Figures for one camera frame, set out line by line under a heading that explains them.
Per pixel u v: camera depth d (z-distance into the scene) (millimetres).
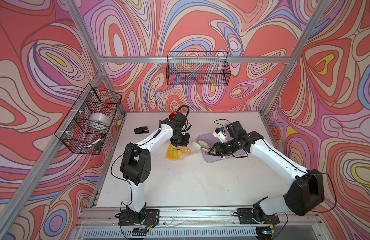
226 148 695
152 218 721
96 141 725
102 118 735
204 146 848
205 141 871
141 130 1048
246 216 737
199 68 957
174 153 939
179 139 765
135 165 497
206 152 786
